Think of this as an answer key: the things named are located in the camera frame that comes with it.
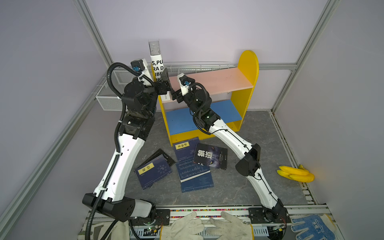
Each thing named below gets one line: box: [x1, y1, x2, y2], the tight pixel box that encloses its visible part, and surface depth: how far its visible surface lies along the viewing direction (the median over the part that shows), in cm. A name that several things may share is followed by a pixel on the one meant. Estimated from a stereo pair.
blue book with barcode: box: [175, 160, 211, 183], surface depth 89 cm
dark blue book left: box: [133, 154, 173, 190], surface depth 89 cm
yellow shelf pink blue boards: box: [158, 50, 260, 147], surface depth 84 cm
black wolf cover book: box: [193, 142, 228, 170], surface depth 94 cm
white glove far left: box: [77, 217, 130, 240], surface depth 70 cm
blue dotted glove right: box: [290, 213, 337, 240], surface depth 72 cm
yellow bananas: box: [276, 164, 315, 183], surface depth 86 cm
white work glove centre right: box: [206, 211, 254, 240], surface depth 72 cm
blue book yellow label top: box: [173, 137, 200, 162], surface depth 99 cm
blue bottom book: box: [181, 171, 214, 193], surface depth 86 cm
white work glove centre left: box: [159, 211, 205, 240], surface depth 72 cm
